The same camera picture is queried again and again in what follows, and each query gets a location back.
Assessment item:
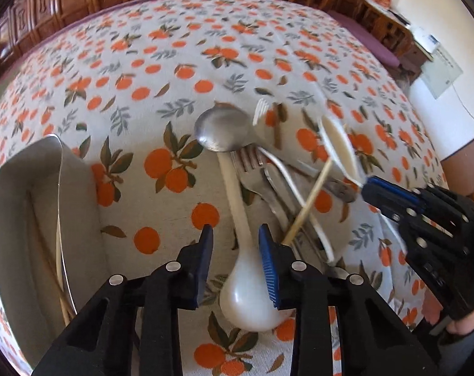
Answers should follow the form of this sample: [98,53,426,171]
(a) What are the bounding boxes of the orange print tablecloth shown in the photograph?
[0,0,450,376]

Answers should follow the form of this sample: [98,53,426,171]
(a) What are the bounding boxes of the short purple seat cushion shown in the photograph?
[326,9,401,68]

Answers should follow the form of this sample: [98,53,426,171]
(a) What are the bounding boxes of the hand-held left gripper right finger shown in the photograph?
[258,223,443,376]

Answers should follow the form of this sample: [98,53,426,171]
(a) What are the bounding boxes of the metal fork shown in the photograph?
[230,146,300,244]
[260,164,328,260]

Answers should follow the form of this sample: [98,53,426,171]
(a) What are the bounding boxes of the person's right forearm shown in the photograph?
[438,315,474,376]

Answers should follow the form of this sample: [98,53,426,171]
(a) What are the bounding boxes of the white plastic spoon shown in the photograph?
[318,116,410,258]

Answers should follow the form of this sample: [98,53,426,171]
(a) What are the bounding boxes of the wooden side table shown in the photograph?
[357,0,426,69]

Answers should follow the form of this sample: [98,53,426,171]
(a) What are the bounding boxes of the person's right hand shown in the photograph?
[447,309,474,337]

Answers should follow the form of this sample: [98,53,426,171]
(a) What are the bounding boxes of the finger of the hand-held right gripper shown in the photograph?
[363,176,474,228]
[360,189,469,262]

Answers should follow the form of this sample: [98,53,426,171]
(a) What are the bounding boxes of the metal utensil container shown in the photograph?
[0,135,105,343]

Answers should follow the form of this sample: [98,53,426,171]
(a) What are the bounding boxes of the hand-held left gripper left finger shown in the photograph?
[31,224,214,376]

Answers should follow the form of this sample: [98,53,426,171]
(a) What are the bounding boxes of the white wall papers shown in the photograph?
[412,27,465,99]

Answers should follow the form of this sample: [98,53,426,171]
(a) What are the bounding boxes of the metal spoon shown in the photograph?
[194,103,357,205]

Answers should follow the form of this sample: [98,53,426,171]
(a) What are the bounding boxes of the wall cable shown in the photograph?
[455,85,474,136]

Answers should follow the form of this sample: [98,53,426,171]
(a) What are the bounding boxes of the long white plastic ladle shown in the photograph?
[216,151,296,333]

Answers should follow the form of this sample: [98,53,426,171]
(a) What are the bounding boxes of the wooden chopstick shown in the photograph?
[31,200,71,326]
[282,159,334,246]

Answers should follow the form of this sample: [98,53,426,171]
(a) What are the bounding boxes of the white plastic fork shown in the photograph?
[252,97,335,265]

